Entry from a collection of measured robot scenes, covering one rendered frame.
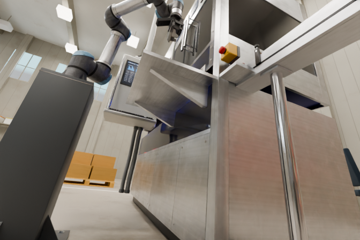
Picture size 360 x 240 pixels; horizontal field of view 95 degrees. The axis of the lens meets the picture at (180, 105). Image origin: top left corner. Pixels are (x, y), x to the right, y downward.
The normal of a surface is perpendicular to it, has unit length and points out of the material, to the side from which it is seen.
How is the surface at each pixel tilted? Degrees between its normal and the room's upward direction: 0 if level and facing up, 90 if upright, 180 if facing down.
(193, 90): 90
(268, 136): 90
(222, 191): 90
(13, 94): 90
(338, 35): 180
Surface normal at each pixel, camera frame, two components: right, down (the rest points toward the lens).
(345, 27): -0.11, 0.91
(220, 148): 0.40, -0.33
